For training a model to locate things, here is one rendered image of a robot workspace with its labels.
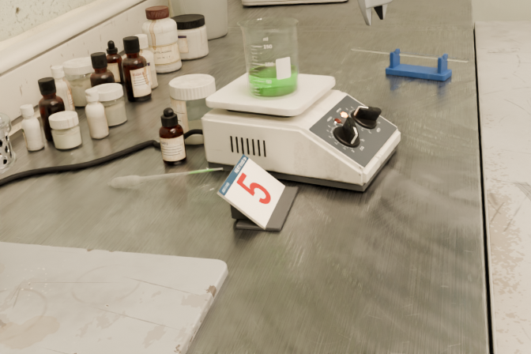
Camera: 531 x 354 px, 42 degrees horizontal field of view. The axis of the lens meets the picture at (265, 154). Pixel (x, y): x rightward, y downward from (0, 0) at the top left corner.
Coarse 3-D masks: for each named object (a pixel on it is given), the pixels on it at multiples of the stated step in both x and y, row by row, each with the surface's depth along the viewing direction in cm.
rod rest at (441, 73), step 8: (392, 56) 109; (392, 64) 110; (400, 64) 112; (440, 64) 105; (392, 72) 110; (400, 72) 109; (408, 72) 108; (416, 72) 107; (424, 72) 107; (432, 72) 107; (440, 72) 105; (448, 72) 106; (440, 80) 105
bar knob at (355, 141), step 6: (348, 120) 75; (342, 126) 76; (348, 126) 75; (354, 126) 75; (336, 132) 75; (342, 132) 75; (348, 132) 74; (354, 132) 74; (336, 138) 75; (342, 138) 74; (348, 138) 74; (354, 138) 74; (348, 144) 74; (354, 144) 75
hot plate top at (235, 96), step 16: (240, 80) 84; (304, 80) 83; (320, 80) 82; (208, 96) 80; (224, 96) 79; (240, 96) 79; (304, 96) 77; (320, 96) 79; (272, 112) 75; (288, 112) 74
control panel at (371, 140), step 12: (348, 96) 83; (336, 108) 80; (348, 108) 81; (324, 120) 77; (384, 120) 82; (312, 132) 74; (324, 132) 75; (360, 132) 78; (372, 132) 79; (384, 132) 80; (336, 144) 74; (360, 144) 76; (372, 144) 77; (348, 156) 73; (360, 156) 74; (372, 156) 75
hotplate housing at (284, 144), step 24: (336, 96) 82; (216, 120) 79; (240, 120) 77; (264, 120) 76; (288, 120) 76; (312, 120) 76; (216, 144) 80; (240, 144) 78; (264, 144) 76; (288, 144) 75; (312, 144) 74; (384, 144) 78; (264, 168) 78; (288, 168) 76; (312, 168) 75; (336, 168) 73; (360, 168) 73
